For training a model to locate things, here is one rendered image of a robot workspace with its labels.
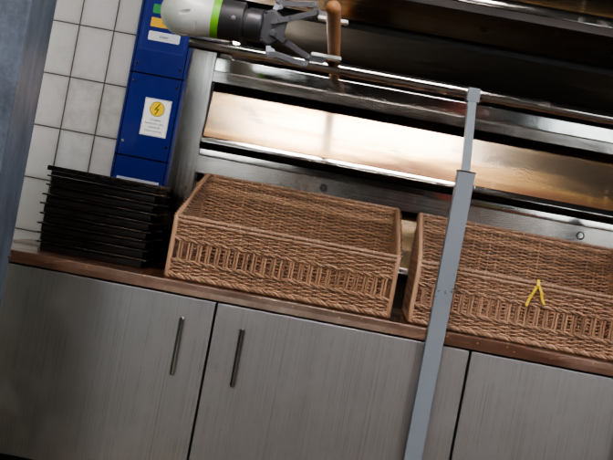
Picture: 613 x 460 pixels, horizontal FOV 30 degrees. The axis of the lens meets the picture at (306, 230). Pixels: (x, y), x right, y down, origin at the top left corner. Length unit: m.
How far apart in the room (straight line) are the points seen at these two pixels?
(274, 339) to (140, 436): 0.39
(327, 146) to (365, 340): 0.73
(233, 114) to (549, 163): 0.90
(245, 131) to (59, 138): 0.53
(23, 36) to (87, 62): 1.22
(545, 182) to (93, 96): 1.30
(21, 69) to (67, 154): 1.21
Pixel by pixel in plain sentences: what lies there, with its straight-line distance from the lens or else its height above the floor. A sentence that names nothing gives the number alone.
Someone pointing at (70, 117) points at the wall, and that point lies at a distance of 3.33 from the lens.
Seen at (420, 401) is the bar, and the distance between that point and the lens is 2.65.
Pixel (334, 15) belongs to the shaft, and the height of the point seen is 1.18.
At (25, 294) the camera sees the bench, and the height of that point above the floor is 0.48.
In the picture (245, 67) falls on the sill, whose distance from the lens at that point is 3.26.
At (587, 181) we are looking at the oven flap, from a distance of 3.29.
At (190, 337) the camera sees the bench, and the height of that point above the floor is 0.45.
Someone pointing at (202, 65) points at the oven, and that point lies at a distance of 3.28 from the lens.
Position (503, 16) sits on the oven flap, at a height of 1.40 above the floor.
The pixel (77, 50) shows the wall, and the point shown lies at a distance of 3.35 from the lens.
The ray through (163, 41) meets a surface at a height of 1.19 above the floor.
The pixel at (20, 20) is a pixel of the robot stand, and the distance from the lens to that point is 2.13.
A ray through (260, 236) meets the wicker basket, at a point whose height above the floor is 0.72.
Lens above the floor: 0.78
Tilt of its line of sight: 1 degrees down
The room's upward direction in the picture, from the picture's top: 11 degrees clockwise
